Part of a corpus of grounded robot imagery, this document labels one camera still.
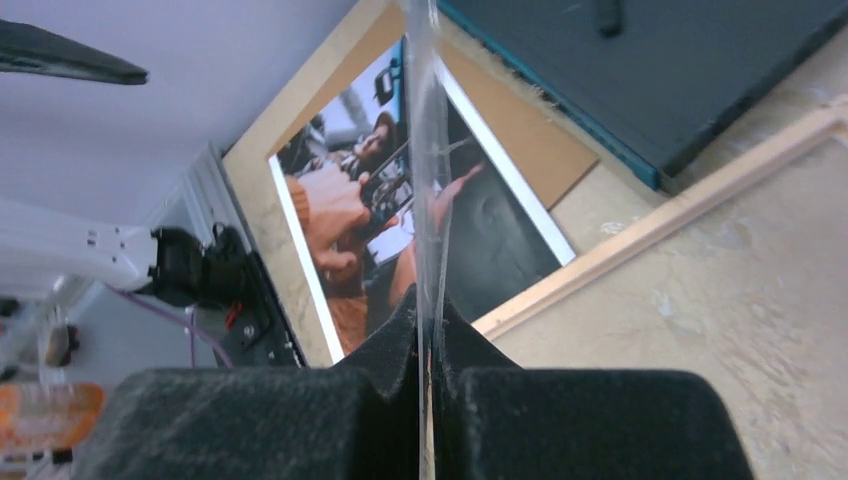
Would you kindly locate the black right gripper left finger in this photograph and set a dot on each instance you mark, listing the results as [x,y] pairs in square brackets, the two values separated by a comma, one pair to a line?
[355,420]

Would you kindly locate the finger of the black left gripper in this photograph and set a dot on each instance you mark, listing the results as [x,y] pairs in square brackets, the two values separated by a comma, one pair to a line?
[29,49]

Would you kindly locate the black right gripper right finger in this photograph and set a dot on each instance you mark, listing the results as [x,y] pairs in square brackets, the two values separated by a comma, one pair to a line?
[496,420]

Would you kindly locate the large printed photo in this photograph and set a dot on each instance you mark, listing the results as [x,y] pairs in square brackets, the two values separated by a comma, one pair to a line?
[346,185]

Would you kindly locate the white wooden picture frame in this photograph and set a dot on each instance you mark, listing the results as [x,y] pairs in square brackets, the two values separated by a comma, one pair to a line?
[754,166]

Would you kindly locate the clear acrylic sheet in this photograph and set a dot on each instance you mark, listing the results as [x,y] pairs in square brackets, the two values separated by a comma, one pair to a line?
[426,109]

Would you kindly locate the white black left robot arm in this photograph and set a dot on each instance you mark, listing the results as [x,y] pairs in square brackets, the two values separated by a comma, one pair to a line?
[118,256]

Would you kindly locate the brown cardboard backing board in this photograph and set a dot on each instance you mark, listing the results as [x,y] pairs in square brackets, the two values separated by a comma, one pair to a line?
[551,159]

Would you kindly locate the dark network switch box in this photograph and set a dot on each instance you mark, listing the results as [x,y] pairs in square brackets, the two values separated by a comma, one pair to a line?
[676,77]

